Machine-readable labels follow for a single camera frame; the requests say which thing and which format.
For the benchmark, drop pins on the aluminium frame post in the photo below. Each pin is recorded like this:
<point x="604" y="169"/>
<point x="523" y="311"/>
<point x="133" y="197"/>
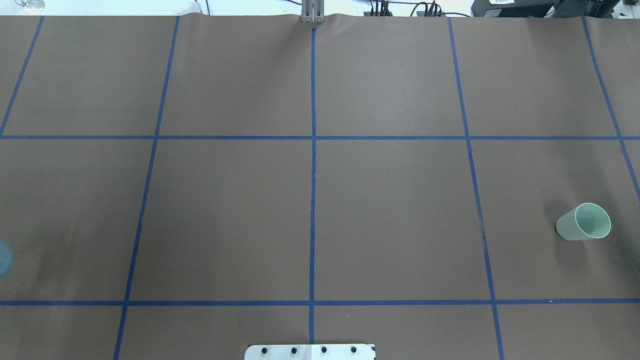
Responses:
<point x="313" y="11"/>

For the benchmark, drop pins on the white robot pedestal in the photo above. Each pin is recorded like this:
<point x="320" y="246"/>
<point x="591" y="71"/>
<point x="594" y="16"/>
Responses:
<point x="327" y="351"/>

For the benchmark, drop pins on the clear plastic tape dispenser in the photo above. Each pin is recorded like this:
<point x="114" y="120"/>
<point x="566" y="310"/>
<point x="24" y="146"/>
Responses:
<point x="31" y="7"/>

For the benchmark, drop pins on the green plastic cup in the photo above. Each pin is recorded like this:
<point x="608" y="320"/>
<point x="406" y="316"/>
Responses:
<point x="587" y="221"/>

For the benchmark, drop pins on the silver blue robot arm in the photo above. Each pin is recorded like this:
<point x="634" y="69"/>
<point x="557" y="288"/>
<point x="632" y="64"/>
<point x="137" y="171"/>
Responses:
<point x="6" y="258"/>

